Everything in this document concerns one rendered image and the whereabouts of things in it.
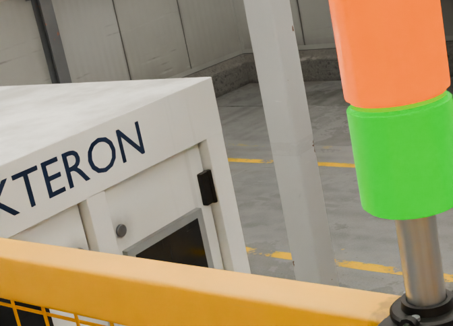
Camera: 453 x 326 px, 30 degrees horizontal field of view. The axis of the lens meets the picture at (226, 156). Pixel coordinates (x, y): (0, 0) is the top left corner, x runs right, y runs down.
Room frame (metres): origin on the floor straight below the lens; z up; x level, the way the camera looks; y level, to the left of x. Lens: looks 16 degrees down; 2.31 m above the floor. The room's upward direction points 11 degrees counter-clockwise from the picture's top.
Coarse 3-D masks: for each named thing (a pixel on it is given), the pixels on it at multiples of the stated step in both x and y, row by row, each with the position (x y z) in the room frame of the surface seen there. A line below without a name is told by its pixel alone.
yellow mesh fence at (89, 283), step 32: (0, 256) 0.61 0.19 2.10; (32, 256) 0.60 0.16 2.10; (64, 256) 0.58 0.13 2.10; (96, 256) 0.57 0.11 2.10; (128, 256) 0.56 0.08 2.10; (0, 288) 0.62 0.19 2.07; (32, 288) 0.59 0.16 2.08; (64, 288) 0.57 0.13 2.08; (96, 288) 0.54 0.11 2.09; (128, 288) 0.52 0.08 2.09; (160, 288) 0.50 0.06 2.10; (192, 288) 0.48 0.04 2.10; (224, 288) 0.47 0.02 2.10; (256, 288) 0.46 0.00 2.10; (288, 288) 0.45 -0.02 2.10; (320, 288) 0.44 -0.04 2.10; (128, 320) 0.52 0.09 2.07; (160, 320) 0.50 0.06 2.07; (192, 320) 0.48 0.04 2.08; (224, 320) 0.47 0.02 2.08; (256, 320) 0.45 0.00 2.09; (288, 320) 0.43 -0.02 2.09; (320, 320) 0.42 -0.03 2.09; (352, 320) 0.41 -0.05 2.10; (384, 320) 0.39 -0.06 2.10
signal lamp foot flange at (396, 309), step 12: (396, 300) 0.40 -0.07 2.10; (444, 300) 0.38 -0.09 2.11; (396, 312) 0.39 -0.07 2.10; (408, 312) 0.38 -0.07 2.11; (420, 312) 0.38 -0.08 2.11; (432, 312) 0.38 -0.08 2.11; (444, 312) 0.38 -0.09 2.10; (396, 324) 0.38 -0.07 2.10; (420, 324) 0.37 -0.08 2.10; (432, 324) 0.37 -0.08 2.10; (444, 324) 0.37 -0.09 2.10
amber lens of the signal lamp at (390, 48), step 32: (352, 0) 0.37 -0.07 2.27; (384, 0) 0.37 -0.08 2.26; (416, 0) 0.37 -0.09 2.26; (352, 32) 0.38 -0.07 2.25; (384, 32) 0.37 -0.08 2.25; (416, 32) 0.37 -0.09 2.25; (352, 64) 0.38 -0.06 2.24; (384, 64) 0.37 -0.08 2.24; (416, 64) 0.37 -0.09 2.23; (352, 96) 0.38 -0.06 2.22; (384, 96) 0.37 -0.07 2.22; (416, 96) 0.37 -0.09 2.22
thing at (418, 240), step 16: (400, 224) 0.39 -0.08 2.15; (416, 224) 0.38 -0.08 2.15; (432, 224) 0.38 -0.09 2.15; (400, 240) 0.39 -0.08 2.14; (416, 240) 0.38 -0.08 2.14; (432, 240) 0.38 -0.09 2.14; (400, 256) 0.39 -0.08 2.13; (416, 256) 0.38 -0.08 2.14; (432, 256) 0.38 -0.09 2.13; (416, 272) 0.38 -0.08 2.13; (432, 272) 0.38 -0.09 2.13; (416, 288) 0.38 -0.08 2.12; (432, 288) 0.38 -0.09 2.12; (416, 304) 0.38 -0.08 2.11; (432, 304) 0.38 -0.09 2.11
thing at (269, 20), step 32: (256, 0) 2.95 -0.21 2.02; (288, 0) 2.99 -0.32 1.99; (256, 32) 2.97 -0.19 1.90; (288, 32) 2.97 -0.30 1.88; (256, 64) 2.99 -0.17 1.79; (288, 64) 2.95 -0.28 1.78; (288, 96) 2.92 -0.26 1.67; (288, 128) 2.93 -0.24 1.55; (288, 160) 2.95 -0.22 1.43; (288, 192) 2.97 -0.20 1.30; (320, 192) 2.99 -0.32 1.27; (288, 224) 2.98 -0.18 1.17; (320, 224) 2.96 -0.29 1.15; (320, 256) 2.94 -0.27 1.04
